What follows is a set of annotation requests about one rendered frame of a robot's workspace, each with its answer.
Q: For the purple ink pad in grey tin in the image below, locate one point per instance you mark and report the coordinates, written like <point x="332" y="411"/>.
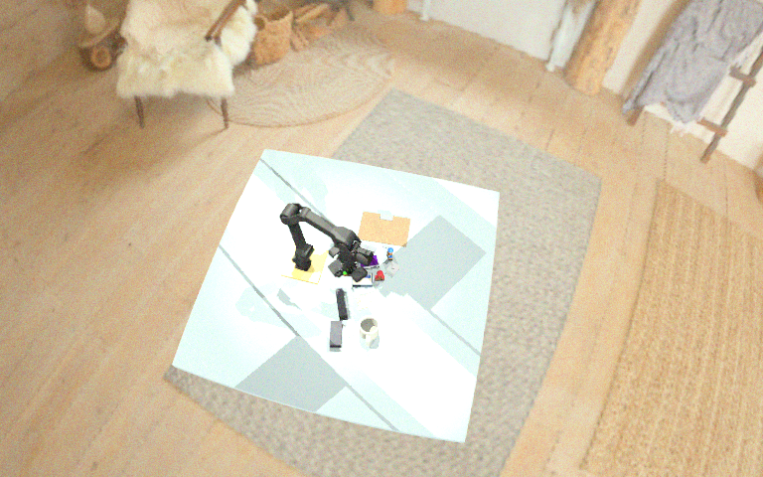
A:
<point x="374" y="264"/>

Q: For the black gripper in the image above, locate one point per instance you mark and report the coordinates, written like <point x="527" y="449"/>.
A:
<point x="356" y="272"/>

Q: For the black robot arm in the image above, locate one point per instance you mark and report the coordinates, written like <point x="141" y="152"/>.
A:
<point x="341" y="237"/>

